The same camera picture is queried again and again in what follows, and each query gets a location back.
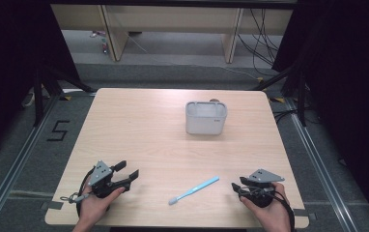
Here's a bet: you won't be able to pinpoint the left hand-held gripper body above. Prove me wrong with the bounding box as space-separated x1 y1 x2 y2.
87 159 132 199

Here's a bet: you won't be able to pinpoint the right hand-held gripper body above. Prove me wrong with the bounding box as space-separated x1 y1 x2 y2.
239 168 286 209

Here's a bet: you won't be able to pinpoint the person's right hand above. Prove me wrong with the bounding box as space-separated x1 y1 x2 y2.
239 181 293 232

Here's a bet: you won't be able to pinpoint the person's left hand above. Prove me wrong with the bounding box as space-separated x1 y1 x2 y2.
72 175 127 232

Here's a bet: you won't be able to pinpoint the light blue toothbrush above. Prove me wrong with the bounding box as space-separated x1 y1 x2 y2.
167 175 221 207

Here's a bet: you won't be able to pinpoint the grey tape strip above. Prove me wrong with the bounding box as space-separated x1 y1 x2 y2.
292 208 318 222
40 200 65 211

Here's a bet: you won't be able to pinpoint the white plastic holder box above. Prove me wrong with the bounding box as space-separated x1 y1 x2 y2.
184 100 229 136

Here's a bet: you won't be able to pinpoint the black metal stand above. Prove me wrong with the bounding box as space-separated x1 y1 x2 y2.
251 61 309 128
31 63 98 128

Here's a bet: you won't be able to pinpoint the small colourful objects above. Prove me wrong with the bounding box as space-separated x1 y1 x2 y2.
89 30 110 55

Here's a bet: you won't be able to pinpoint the dark curtain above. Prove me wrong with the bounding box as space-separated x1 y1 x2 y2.
270 0 369 223
0 0 81 162

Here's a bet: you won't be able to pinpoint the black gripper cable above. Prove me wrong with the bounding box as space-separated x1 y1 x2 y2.
237 187 297 232
75 167 96 218

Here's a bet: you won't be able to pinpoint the grey cable with plug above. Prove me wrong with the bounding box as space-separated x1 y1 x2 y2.
59 191 92 205

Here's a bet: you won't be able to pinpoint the aluminium floor rail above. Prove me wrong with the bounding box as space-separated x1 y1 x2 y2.
0 92 63 232
282 96 358 232

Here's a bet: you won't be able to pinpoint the black hanging cables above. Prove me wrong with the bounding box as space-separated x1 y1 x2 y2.
236 7 284 77

